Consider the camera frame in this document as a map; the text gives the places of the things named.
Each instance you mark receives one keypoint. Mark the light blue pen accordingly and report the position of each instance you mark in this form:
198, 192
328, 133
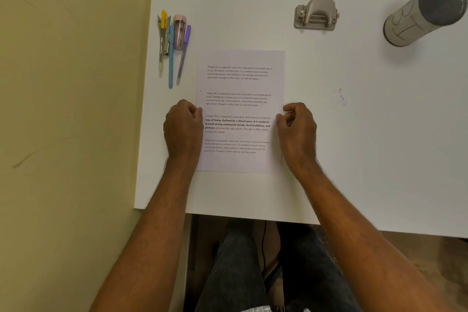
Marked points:
170, 59

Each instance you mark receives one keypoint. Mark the beige hole punch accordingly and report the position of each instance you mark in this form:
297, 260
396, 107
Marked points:
315, 15

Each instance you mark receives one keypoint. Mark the person's left leg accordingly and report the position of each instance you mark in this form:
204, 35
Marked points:
234, 271

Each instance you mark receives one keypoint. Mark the yellow utility knife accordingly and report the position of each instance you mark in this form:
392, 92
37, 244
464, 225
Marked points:
162, 35

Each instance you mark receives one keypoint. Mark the beige cylindrical bottle grey lid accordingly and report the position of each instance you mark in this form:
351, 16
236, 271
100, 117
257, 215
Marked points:
420, 15

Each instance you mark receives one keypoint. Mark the person's left hand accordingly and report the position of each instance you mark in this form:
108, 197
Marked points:
182, 132

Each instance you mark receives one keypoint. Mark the person's right thumb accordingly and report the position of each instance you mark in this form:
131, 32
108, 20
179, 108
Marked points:
282, 119

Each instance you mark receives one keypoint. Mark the purple pen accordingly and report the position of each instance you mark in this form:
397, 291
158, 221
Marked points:
182, 55

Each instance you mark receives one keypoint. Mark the person's leg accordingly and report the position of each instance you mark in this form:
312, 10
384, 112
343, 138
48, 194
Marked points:
314, 275
234, 271

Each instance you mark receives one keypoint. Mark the person's right leg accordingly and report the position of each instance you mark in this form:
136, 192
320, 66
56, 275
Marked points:
314, 275

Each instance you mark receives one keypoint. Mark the person's left forearm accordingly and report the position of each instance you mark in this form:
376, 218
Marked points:
157, 235

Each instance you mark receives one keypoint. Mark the grey metal tweezers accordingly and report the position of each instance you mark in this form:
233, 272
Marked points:
168, 39

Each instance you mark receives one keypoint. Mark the person's right hand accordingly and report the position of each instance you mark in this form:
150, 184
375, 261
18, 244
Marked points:
299, 136

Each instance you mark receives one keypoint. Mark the person's left thumb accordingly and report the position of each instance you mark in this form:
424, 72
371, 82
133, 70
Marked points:
198, 113

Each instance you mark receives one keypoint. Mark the white printed paper sheet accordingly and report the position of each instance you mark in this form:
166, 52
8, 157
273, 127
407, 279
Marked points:
239, 85

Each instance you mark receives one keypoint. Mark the person's right forearm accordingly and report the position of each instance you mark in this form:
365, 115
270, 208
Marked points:
351, 235

